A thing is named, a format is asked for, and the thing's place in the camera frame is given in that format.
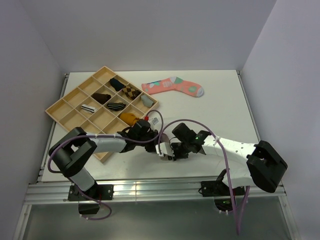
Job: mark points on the wooden divided tray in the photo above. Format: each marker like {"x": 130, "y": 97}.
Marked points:
{"x": 67, "y": 110}

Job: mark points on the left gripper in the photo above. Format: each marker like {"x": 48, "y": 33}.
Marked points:
{"x": 151, "y": 148}

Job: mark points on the black white striped rolled sock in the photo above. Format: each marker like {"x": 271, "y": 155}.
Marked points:
{"x": 116, "y": 106}

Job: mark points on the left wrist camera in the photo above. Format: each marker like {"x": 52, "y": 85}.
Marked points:
{"x": 153, "y": 121}

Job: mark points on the white sock with black stripes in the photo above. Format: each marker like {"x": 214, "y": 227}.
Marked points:
{"x": 88, "y": 108}

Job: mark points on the mustard yellow rolled sock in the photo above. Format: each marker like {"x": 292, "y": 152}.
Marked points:
{"x": 129, "y": 118}

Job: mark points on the pink patterned sock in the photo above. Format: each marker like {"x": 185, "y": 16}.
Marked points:
{"x": 173, "y": 83}

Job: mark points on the aluminium frame rail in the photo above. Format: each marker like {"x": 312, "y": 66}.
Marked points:
{"x": 145, "y": 190}

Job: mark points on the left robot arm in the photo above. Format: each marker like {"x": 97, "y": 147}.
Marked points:
{"x": 72, "y": 152}

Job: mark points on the grey rolled sock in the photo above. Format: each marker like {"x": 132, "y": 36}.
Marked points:
{"x": 147, "y": 102}

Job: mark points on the brown argyle rolled sock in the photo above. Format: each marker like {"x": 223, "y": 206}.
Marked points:
{"x": 131, "y": 92}

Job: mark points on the dark teal rolled sock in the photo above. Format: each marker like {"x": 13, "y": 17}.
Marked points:
{"x": 116, "y": 84}

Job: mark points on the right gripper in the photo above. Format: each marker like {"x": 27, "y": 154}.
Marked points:
{"x": 176, "y": 156}

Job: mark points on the taupe sock with red stripes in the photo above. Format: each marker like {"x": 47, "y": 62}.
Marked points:
{"x": 164, "y": 138}

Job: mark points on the dark brown rolled sock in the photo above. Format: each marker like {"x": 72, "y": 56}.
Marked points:
{"x": 101, "y": 98}

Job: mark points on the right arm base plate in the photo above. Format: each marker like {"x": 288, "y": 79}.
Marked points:
{"x": 213, "y": 188}

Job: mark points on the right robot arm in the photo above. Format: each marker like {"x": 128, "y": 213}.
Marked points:
{"x": 260, "y": 164}

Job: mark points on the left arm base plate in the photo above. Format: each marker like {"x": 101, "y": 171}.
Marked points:
{"x": 105, "y": 192}

